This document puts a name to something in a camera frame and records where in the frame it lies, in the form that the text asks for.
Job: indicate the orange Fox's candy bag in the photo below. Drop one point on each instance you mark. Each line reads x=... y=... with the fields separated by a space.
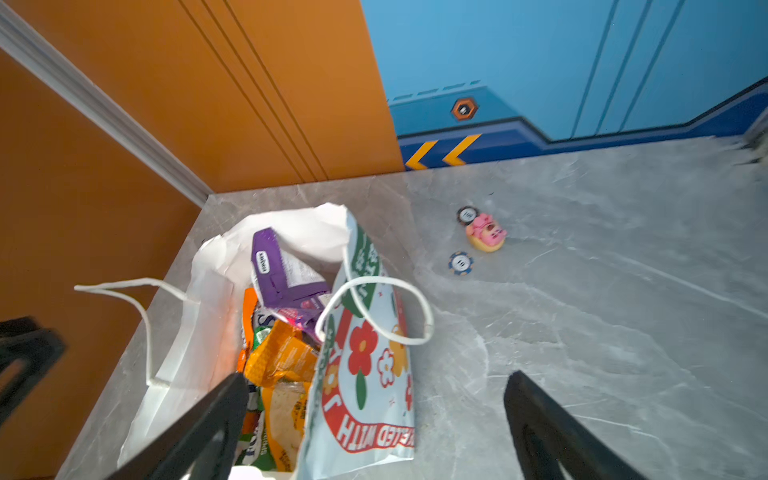
x=250 y=303

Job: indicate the left aluminium corner post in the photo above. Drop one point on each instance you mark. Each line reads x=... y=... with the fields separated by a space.
x=39 y=57

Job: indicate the pink bear keychain toy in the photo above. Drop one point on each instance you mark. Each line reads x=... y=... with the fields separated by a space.
x=485 y=234

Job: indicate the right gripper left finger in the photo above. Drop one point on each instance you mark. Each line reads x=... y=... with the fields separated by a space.
x=201 y=444

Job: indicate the white paper bag with flower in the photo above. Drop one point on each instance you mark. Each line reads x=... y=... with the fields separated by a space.
x=360 y=409

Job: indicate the purple Fox's candy bag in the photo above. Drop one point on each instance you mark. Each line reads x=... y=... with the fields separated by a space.
x=288 y=288

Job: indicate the green white snack bag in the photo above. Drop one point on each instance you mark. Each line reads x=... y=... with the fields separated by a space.
x=252 y=448

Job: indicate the blue poker chip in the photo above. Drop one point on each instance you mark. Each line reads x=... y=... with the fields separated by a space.
x=460 y=263

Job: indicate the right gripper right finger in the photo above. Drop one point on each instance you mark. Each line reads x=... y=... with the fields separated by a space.
x=550 y=443

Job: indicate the small black round badge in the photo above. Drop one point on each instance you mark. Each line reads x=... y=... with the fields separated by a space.
x=466 y=215

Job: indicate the orange yellow snack pouch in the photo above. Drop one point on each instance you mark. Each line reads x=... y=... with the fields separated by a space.
x=285 y=407

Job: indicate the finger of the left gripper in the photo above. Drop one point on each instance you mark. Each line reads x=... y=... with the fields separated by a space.
x=28 y=353

